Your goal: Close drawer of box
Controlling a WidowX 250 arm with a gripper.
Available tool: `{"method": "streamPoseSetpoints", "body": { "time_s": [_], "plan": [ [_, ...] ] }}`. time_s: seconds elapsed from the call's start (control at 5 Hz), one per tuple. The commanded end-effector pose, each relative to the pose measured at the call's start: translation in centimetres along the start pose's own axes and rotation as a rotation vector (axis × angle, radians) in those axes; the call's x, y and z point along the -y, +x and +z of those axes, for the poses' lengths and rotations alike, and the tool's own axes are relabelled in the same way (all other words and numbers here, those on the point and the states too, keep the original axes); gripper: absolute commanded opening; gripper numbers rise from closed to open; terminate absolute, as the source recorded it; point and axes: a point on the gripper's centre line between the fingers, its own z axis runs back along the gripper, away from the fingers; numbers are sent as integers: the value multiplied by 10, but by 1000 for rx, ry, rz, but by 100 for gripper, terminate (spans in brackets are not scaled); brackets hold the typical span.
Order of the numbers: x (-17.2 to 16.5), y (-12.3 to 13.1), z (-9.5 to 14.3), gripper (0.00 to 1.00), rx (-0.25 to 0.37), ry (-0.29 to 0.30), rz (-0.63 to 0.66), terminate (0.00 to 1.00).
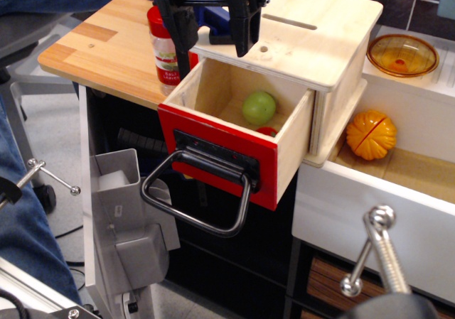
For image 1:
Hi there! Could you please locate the amber plastic bowl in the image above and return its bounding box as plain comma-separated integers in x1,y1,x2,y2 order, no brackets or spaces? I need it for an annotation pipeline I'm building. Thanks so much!
367,34,439,77

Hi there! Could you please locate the red lid spice jar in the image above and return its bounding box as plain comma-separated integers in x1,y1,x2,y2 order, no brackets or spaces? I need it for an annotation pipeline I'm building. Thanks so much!
147,6,181,96

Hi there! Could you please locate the red front wooden drawer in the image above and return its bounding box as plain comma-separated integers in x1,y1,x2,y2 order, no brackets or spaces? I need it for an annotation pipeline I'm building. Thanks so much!
158,58,314,210

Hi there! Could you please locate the light plywood box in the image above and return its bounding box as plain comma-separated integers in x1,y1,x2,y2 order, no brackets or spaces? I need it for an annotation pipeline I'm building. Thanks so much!
193,0,383,167

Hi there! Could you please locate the orange toy pumpkin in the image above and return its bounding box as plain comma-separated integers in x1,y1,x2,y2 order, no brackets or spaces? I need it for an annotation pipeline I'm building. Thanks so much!
346,110,397,161

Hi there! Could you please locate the green toy apple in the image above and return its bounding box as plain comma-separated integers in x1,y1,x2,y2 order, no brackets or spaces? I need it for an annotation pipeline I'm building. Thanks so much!
242,91,277,126

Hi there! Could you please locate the white sink basin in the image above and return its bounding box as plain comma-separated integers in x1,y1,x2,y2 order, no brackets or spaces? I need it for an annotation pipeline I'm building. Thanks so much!
292,36,454,303

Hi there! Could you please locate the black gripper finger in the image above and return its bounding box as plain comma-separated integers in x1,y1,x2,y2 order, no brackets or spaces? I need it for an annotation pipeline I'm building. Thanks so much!
154,0,198,80
228,0,262,58

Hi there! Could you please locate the grey metal bracket mount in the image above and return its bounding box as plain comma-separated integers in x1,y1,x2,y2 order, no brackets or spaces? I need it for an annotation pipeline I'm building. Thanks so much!
83,149,180,318

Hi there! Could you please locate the black caster wheel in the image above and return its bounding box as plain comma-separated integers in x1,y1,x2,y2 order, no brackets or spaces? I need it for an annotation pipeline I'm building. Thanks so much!
33,185,56,214

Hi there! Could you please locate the black drawer pull handle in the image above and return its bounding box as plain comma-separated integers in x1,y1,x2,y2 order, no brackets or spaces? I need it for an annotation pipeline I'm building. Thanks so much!
141,129,260,238

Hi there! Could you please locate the steel clamp screw right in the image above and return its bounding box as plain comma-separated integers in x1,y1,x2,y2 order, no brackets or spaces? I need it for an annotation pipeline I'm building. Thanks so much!
340,205,412,298

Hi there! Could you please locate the blue bar clamp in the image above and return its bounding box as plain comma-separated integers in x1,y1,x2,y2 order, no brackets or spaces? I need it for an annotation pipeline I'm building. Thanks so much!
193,6,234,45

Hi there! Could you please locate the red toy tomato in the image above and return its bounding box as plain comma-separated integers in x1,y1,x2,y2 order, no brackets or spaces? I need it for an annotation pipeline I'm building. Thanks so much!
256,126,278,138

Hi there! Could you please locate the blue jeans leg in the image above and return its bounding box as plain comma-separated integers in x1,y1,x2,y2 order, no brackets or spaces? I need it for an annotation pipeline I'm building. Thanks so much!
0,94,83,306

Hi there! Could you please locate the steel clamp handle left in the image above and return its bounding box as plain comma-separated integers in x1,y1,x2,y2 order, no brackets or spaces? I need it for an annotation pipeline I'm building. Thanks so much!
0,158,81,210

